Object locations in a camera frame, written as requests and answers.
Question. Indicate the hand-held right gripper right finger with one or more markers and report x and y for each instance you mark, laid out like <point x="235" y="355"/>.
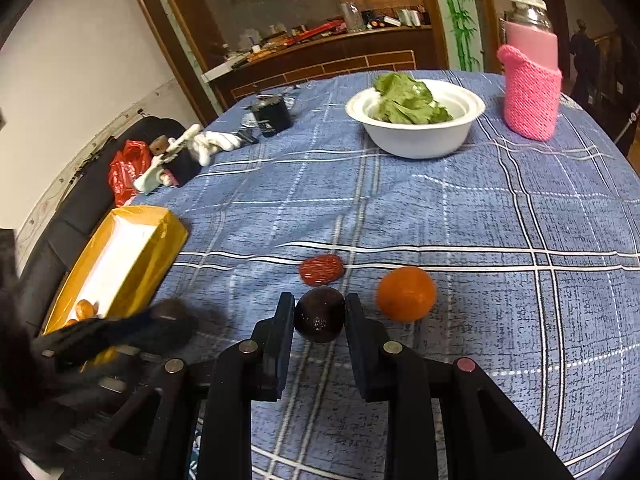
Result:
<point x="359" y="345"/>

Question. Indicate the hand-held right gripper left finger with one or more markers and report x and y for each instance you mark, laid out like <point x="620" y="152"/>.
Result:
<point x="280" y="345"/>

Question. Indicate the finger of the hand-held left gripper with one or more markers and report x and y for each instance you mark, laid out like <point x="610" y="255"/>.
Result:
<point x="100" y="335"/>

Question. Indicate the medium orange tangerine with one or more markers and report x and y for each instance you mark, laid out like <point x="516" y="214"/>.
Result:
<point x="87" y="308"/>

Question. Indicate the speckled orange tangerine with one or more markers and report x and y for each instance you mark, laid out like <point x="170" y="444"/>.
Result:
<point x="72" y="323"/>

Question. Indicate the dark purple passion fruit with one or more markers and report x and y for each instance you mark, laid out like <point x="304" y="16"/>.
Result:
<point x="320" y="315"/>

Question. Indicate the yellow taped cardboard box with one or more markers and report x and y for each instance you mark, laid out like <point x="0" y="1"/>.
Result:
<point x="160" y="240"/>

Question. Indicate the smooth orange tangerine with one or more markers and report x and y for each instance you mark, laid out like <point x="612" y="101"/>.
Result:
<point x="406" y="294"/>

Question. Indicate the wrinkled red date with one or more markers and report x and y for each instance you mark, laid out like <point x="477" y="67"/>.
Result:
<point x="321" y="269"/>

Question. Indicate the black leather sofa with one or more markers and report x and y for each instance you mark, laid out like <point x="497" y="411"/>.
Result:
<point x="65" y="230"/>

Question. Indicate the blue plaid tablecloth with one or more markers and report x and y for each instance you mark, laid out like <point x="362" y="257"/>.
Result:
<point x="450" y="220"/>

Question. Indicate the red plastic bag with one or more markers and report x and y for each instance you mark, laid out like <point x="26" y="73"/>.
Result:
<point x="129" y="172"/>

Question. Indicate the small brown block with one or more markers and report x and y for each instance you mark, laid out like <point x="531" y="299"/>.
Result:
<point x="160" y="146"/>

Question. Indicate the white bowl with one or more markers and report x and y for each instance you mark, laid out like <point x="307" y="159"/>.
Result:
<point x="415" y="132"/>

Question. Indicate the black cylindrical container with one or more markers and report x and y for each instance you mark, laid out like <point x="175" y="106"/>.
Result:
<point x="272" y="116"/>

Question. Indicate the green lettuce leaves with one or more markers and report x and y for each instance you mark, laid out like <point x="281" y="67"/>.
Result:
<point x="407" y="100"/>

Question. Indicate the wooden counter cabinet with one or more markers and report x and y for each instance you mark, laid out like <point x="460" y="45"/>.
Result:
<point x="325" y="62"/>

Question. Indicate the pink knitted sleeve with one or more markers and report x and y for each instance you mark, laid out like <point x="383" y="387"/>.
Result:
<point x="531" y="100"/>

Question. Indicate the long red box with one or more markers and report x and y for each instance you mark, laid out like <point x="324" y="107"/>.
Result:
<point x="320" y="30"/>

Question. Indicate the pink steel-capped bottle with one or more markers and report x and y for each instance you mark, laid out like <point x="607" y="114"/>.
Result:
<point x="531" y="35"/>

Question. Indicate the bamboo wall painting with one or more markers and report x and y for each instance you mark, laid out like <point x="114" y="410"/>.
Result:
<point x="457" y="15"/>

